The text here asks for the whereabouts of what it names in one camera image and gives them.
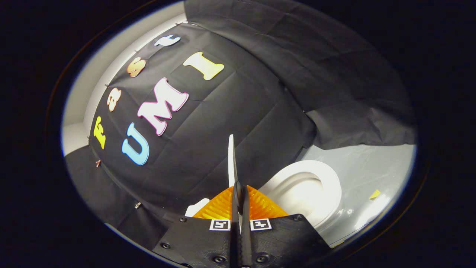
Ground black backdrop cloth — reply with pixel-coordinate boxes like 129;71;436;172
63;0;417;253

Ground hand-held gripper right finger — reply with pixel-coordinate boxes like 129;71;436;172
242;184;331;268

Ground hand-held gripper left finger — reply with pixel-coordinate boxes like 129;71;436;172
152;181;242;268

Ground white toilet lid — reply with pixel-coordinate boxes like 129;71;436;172
228;134;244;233

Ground white toilet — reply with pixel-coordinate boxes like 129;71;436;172
185;160;352;242

